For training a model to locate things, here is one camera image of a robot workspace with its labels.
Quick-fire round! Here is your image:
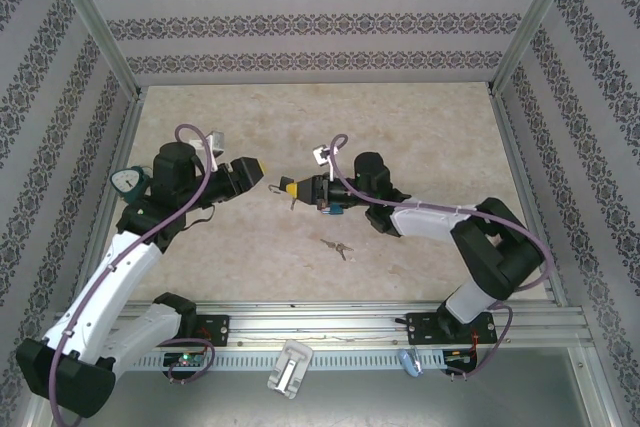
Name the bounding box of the blue padlock key bunch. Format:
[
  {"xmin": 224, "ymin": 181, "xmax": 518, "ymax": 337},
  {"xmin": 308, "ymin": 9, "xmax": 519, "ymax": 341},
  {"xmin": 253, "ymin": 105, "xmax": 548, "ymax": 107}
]
[{"xmin": 319, "ymin": 237, "xmax": 355, "ymax": 262}]

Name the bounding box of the left controller circuit board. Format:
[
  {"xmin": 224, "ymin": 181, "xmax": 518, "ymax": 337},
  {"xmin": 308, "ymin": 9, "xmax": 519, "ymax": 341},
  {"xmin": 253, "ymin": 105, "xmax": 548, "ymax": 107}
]
[{"xmin": 162, "ymin": 350, "xmax": 206, "ymax": 368}]

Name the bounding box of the light blue clip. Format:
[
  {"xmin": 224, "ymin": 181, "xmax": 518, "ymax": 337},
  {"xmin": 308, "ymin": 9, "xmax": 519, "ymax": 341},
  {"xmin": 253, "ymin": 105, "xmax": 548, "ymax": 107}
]
[{"xmin": 397, "ymin": 348, "xmax": 425, "ymax": 377}]

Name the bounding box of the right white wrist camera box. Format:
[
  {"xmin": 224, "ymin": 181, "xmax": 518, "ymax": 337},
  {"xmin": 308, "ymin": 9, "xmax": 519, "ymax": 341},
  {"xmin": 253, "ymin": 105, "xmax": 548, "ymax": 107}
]
[{"xmin": 310, "ymin": 145, "xmax": 341, "ymax": 181}]

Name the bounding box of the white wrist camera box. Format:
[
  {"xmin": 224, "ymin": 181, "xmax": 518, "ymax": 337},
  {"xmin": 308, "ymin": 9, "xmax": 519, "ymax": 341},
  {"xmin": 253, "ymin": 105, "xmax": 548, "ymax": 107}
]
[
  {"xmin": 310, "ymin": 145, "xmax": 341, "ymax": 181},
  {"xmin": 192, "ymin": 130, "xmax": 226, "ymax": 173}
]

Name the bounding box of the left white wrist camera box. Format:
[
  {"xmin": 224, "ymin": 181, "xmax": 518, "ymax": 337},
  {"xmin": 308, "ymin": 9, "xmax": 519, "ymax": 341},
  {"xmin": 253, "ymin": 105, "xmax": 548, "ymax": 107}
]
[{"xmin": 192, "ymin": 130, "xmax": 226, "ymax": 173}]

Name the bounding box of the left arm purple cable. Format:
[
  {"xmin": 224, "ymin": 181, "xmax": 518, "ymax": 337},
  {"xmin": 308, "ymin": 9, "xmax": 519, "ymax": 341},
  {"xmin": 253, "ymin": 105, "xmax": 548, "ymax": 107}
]
[{"xmin": 49, "ymin": 124, "xmax": 217, "ymax": 427}]

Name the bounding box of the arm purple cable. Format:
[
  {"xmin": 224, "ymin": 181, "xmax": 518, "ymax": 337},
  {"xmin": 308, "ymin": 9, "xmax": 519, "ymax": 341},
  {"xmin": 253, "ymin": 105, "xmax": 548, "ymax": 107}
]
[
  {"xmin": 329, "ymin": 133, "xmax": 554, "ymax": 382},
  {"xmin": 49, "ymin": 124, "xmax": 217, "ymax": 427}
]

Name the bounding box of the aluminium side rail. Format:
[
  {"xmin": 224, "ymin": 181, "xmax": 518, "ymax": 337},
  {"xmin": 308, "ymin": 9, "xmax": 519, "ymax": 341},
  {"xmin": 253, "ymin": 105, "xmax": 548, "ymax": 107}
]
[
  {"xmin": 491, "ymin": 89, "xmax": 569, "ymax": 307},
  {"xmin": 68, "ymin": 89, "xmax": 146, "ymax": 312}
]

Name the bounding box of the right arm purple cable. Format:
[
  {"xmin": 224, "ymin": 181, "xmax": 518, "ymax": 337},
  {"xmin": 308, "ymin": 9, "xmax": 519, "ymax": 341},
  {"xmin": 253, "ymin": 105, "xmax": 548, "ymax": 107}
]
[{"xmin": 329, "ymin": 133, "xmax": 554, "ymax": 382}]

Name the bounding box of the aluminium mounting rail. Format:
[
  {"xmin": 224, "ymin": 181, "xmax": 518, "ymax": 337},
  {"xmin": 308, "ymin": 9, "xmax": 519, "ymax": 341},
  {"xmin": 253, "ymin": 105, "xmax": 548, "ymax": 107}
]
[{"xmin": 47, "ymin": 299, "xmax": 594, "ymax": 348}]

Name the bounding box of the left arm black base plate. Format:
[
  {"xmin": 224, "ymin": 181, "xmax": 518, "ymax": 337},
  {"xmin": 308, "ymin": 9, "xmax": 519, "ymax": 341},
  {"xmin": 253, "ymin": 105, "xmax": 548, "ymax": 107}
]
[{"xmin": 187, "ymin": 314, "xmax": 231, "ymax": 348}]

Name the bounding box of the aluminium frame post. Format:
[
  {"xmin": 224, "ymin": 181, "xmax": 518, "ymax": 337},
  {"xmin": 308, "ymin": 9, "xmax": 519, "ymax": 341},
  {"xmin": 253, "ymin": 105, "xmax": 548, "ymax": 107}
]
[
  {"xmin": 42, "ymin": 0, "xmax": 144, "ymax": 101},
  {"xmin": 489, "ymin": 0, "xmax": 586, "ymax": 96}
]

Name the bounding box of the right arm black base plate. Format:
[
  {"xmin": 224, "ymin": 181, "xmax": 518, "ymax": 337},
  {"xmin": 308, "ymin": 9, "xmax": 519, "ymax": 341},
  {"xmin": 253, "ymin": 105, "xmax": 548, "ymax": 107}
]
[{"xmin": 407, "ymin": 311, "xmax": 499, "ymax": 347}]

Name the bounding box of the slotted grey cable duct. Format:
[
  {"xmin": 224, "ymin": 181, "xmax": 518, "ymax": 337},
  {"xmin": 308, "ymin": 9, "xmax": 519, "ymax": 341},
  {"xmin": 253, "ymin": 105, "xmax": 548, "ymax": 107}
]
[{"xmin": 114, "ymin": 349, "xmax": 476, "ymax": 372}]

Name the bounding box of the white plastic bracket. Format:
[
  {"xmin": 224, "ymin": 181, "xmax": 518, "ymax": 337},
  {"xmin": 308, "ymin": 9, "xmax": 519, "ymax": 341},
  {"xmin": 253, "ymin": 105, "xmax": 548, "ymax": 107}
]
[{"xmin": 266, "ymin": 339, "xmax": 314, "ymax": 401}]

